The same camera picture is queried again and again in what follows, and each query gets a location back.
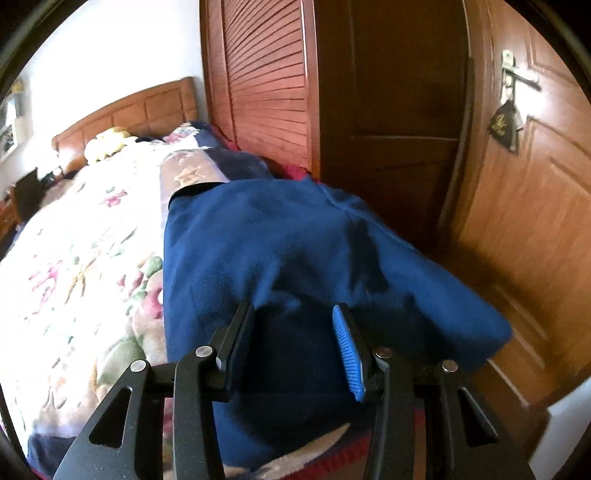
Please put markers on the wooden chair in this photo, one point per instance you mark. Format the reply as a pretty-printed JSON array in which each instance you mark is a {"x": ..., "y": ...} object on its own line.
[{"x": 27, "y": 194}]

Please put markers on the yellow plush toy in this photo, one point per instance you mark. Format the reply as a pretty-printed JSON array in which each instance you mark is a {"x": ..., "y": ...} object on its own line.
[{"x": 106, "y": 144}]

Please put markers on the wooden room door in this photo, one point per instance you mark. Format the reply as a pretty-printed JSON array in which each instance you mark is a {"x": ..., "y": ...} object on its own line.
[{"x": 517, "y": 221}]

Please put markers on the wooden bed headboard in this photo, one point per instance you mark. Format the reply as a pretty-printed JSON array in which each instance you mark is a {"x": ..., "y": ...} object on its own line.
[{"x": 138, "y": 110}]

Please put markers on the dark hanging pouch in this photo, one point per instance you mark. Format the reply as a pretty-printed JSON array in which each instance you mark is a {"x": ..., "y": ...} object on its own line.
[{"x": 504, "y": 127}]

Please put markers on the white wall shelf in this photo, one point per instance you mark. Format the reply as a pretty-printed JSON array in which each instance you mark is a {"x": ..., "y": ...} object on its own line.
[{"x": 9, "y": 124}]

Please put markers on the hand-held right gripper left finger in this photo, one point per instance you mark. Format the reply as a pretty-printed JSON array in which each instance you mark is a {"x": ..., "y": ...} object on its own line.
[{"x": 238, "y": 350}]

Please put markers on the wooden louvered wardrobe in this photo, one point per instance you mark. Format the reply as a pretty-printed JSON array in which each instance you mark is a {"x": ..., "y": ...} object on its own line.
[{"x": 268, "y": 83}]

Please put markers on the blue blazer jacket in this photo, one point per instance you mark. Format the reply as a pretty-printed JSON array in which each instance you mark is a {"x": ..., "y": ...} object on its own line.
[{"x": 277, "y": 249}]

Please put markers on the floral fleece blanket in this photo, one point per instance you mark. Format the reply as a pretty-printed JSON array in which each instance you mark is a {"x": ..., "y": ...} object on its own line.
[{"x": 83, "y": 258}]

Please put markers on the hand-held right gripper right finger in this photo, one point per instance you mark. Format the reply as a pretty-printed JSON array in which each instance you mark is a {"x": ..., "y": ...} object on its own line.
[{"x": 347, "y": 350}]

